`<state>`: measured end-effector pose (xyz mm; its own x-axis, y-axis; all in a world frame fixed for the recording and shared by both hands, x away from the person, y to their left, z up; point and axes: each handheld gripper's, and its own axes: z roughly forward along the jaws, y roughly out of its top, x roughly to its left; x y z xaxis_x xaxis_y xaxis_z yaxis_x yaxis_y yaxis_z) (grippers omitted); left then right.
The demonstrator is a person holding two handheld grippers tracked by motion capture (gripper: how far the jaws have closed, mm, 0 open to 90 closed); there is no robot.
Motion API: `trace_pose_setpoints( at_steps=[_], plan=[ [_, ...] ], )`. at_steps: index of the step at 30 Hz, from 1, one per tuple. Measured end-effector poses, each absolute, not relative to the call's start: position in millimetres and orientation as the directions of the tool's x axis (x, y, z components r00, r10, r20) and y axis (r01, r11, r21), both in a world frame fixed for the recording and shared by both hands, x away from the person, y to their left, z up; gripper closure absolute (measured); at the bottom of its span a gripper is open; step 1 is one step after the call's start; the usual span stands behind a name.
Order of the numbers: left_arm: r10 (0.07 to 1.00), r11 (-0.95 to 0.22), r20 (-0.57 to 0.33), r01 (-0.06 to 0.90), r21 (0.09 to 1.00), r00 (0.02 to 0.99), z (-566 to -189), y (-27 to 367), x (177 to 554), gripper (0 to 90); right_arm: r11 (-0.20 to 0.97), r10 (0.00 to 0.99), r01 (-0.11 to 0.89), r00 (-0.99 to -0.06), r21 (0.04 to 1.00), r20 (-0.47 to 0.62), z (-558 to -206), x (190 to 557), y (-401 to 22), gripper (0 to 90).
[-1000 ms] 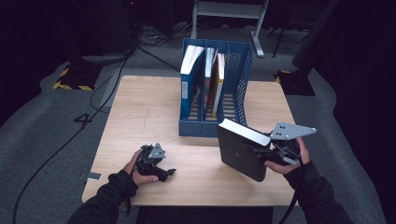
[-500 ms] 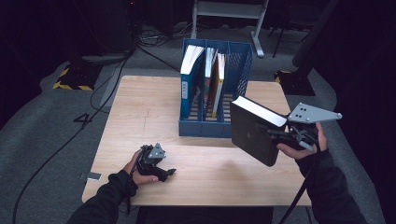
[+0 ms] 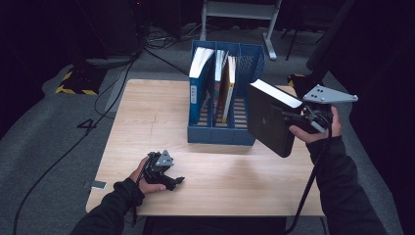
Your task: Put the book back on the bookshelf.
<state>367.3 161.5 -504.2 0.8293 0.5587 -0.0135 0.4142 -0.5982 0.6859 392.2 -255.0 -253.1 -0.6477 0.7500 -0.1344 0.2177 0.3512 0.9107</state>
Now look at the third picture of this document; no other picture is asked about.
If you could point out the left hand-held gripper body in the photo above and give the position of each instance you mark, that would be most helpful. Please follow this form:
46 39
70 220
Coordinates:
158 166

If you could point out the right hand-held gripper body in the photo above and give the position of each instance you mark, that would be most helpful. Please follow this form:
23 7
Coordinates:
318 114

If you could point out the black book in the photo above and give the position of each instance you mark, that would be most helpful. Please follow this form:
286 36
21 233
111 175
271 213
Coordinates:
267 130

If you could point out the blue plastic file rack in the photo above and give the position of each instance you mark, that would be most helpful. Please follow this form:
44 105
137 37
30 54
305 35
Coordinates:
251 65

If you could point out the yellow book with white spine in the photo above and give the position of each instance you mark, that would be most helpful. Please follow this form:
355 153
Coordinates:
229 88

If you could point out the blue book with landscape cover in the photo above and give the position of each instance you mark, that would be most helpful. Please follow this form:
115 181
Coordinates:
199 84

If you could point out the person's right hand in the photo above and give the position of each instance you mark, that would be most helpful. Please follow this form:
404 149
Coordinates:
334 130

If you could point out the person's left hand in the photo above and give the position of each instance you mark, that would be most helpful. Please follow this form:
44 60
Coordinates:
147 187

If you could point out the black yellow striped stand base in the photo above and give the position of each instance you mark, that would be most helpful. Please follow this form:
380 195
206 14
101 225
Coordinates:
300 83
78 83

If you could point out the person's dark clothed body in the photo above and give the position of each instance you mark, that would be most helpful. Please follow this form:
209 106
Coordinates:
212 226

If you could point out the grey tape piece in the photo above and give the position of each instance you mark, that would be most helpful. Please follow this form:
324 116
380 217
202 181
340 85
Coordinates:
98 184

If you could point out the thin black stand leg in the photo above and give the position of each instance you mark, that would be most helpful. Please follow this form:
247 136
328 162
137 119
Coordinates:
292 45

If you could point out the black slanted pole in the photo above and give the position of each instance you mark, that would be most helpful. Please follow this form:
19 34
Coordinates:
329 32

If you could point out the white metal stand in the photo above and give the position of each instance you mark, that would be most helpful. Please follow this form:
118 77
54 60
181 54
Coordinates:
241 9

